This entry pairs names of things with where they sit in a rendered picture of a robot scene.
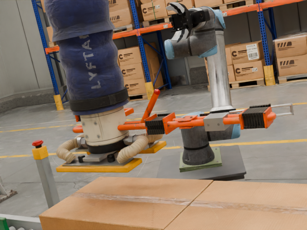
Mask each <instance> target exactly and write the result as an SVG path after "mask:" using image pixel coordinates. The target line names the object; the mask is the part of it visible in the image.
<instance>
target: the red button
mask: <svg viewBox="0 0 307 230"><path fill-rule="evenodd" d="M42 143H43V141H42V140H37V141H34V142H33V143H32V145H33V146H35V148H40V147H42Z"/></svg>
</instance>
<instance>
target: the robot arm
mask: <svg viewBox="0 0 307 230"><path fill-rule="evenodd" d="M169 4H170V5H169V6H167V7H166V9H167V10H173V11H174V12H175V13H177V14H172V15H168V16H171V17H170V18H169V22H172V23H171V25H172V26H173V30H175V29H176V31H172V32H176V33H175V34H174V36H173V38H172V39H168V40H165V42H164V46H165V52H166V56H167V58H168V59H176V58H184V57H190V56H198V58H205V57H206V58H207V66H208V74H209V82H210V90H211V98H212V109H211V110H210V111H209V112H210V113H212V114H214V113H227V112H228V113H229V111H233V110H236V108H235V107H233V106H232V101H231V93H230V85H229V78H228V67H227V59H226V51H225V43H224V35H223V33H224V32H223V30H224V29H226V27H225V23H224V19H223V16H222V12H221V10H213V9H212V8H211V7H208V6H201V7H197V8H195V7H194V6H193V7H192V8H191V9H187V8H186V6H185V5H183V4H181V3H177V2H171V3H169ZM194 34H195V36H193V35H194ZM229 114H240V112H237V113H229ZM181 135H182V141H183V146H184V151H183V156H182V161H183V163H184V164H186V165H192V166H196V165H202V164H206V163H209V162H211V161H212V160H213V159H214V158H215V156H214V152H213V150H212V149H211V147H210V145H209V141H221V140H230V139H231V140H232V139H235V138H239V137H240V124H231V125H230V126H229V127H228V128H227V129H226V130H224V131H205V127H204V126H194V127H193V128H190V129H181Z"/></svg>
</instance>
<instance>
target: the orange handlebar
mask: <svg viewBox="0 0 307 230"><path fill-rule="evenodd" d="M124 111H125V116H128V115H130V114H132V113H134V110H133V108H124ZM197 116H198V115H188V116H184V117H183V118H173V119H172V121H168V122H167V127H168V128H174V127H179V129H190V128H193V127H194V126H204V122H203V119H204V118H205V117H206V116H198V117H197ZM275 118H276V114H275V113H274V112H271V113H270V114H269V115H268V122H270V121H273V120H275ZM129 123H133V124H129ZM135 123H139V124H135ZM223 123H224V124H225V125H230V124H240V121H239V114H230V115H228V117H227V118H224V119H223ZM117 128H118V130H119V131H125V130H142V129H146V128H145V124H144V123H140V121H127V122H125V125H119V126H118V127H117ZM73 132H74V133H83V128H82V125H78V126H76V127H74V128H73Z"/></svg>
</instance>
